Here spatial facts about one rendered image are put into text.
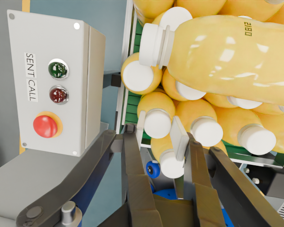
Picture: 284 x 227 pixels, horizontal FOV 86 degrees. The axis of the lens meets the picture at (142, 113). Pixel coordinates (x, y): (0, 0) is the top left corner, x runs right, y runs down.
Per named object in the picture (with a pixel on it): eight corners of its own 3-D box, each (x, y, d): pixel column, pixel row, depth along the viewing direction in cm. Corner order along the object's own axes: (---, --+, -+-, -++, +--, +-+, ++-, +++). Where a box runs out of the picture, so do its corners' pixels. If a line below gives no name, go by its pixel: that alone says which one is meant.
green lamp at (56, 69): (51, 76, 21) (46, 77, 20) (51, 60, 20) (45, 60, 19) (67, 79, 21) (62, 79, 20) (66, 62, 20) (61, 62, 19)
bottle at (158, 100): (141, 109, 42) (133, 140, 24) (142, 83, 40) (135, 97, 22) (166, 111, 42) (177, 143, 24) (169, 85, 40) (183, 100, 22)
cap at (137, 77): (158, 71, 21) (158, 71, 19) (143, 94, 22) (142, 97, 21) (134, 55, 21) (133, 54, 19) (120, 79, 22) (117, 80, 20)
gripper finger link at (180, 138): (182, 136, 15) (190, 137, 15) (173, 115, 22) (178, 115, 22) (176, 161, 16) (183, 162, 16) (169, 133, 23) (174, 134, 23)
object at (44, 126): (38, 133, 24) (32, 136, 23) (36, 111, 23) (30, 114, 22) (60, 137, 24) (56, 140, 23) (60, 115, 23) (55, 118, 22)
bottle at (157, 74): (164, 67, 38) (174, 68, 21) (148, 90, 40) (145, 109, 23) (140, 51, 38) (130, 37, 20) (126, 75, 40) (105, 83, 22)
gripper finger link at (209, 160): (191, 152, 14) (224, 158, 14) (181, 130, 19) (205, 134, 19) (187, 166, 14) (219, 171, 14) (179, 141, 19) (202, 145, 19)
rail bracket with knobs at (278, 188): (234, 168, 46) (256, 195, 36) (242, 147, 44) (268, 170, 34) (267, 173, 46) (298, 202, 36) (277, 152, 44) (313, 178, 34)
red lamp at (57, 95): (52, 101, 22) (47, 102, 21) (52, 86, 22) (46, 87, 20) (67, 103, 22) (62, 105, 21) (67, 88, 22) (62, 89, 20)
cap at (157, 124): (143, 131, 24) (143, 137, 22) (144, 108, 23) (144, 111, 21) (168, 133, 24) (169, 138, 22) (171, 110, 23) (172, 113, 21)
